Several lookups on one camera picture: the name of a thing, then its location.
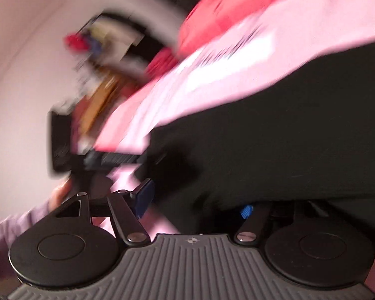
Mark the pink printed blanket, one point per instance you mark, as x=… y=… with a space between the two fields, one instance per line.
x=237 y=53

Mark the person's left forearm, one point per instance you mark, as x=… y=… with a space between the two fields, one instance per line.
x=15 y=228

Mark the cluttered shelf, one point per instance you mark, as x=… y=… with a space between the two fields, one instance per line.
x=103 y=93

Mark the person's left hand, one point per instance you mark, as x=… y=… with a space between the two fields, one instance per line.
x=61 y=193

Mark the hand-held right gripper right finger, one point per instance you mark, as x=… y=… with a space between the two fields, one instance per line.
x=247 y=212

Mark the red duvet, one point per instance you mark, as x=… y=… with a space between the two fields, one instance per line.
x=237 y=3

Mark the black pants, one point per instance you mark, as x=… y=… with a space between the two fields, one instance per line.
x=268 y=131

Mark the stack of red cloths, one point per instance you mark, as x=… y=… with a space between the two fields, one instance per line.
x=162 y=64

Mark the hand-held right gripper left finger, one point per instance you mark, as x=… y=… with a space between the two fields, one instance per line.
x=145 y=195

